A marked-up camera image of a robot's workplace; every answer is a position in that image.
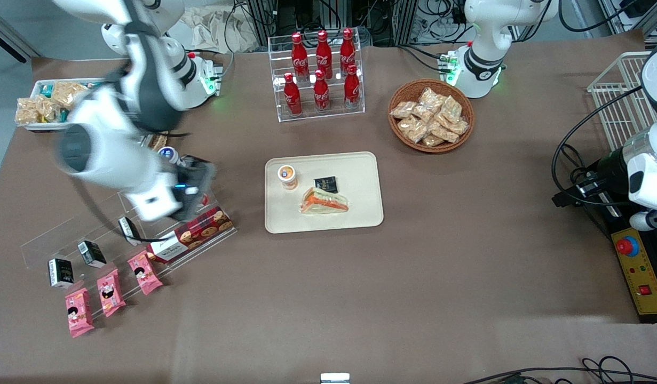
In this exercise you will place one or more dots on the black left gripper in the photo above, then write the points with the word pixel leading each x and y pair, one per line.
pixel 607 171

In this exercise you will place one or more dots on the red cola bottle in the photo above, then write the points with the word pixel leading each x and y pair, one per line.
pixel 347 49
pixel 321 93
pixel 299 53
pixel 323 52
pixel 292 96
pixel 351 88

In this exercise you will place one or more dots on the rice cracker snack pack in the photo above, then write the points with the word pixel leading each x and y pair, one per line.
pixel 69 94
pixel 34 111

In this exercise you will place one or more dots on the pink snack packet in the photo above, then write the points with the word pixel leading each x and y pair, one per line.
pixel 144 273
pixel 110 293
pixel 79 313

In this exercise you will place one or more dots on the cream plastic tray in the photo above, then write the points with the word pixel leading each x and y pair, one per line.
pixel 360 181

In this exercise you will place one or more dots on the clear acrylic stepped stand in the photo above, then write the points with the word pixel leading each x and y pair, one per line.
pixel 56 242

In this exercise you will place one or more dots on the clear acrylic bottle rack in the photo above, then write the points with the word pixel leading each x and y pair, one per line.
pixel 275 114

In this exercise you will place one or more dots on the yellow control box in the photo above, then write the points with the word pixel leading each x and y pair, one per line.
pixel 648 266

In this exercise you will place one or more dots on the red plaid cookie box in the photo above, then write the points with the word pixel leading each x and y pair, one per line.
pixel 203 234

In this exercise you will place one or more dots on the small black snack box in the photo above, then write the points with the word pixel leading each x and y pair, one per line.
pixel 326 183
pixel 92 254
pixel 61 273
pixel 128 229

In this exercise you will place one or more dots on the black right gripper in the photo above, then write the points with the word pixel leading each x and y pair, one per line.
pixel 196 188

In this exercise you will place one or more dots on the small white device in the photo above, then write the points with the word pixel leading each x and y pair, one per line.
pixel 334 378

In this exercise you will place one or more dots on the red emergency stop button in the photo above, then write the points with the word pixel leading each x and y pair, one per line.
pixel 627 246

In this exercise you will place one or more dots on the round wicker basket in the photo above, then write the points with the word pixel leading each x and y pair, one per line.
pixel 400 136

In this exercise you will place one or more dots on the oval wicker basket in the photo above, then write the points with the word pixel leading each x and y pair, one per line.
pixel 159 141

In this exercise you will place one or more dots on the crumpled paper bag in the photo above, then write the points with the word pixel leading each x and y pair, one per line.
pixel 216 26

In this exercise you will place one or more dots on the orange gum bottle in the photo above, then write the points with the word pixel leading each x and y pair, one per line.
pixel 288 177

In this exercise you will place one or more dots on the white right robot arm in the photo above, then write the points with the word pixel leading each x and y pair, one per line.
pixel 109 154

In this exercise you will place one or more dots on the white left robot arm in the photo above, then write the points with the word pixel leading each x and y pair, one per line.
pixel 488 32

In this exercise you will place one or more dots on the triangle sandwich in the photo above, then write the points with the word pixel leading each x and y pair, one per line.
pixel 324 202

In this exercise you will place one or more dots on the clear crispy snack bag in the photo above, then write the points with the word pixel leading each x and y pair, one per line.
pixel 444 132
pixel 451 108
pixel 430 99
pixel 413 129
pixel 433 141
pixel 403 110

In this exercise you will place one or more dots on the blue gum bottle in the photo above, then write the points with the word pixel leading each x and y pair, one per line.
pixel 169 154

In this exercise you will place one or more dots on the white snack bin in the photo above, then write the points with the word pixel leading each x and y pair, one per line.
pixel 50 127

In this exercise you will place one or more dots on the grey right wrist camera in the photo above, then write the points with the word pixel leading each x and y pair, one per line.
pixel 155 202

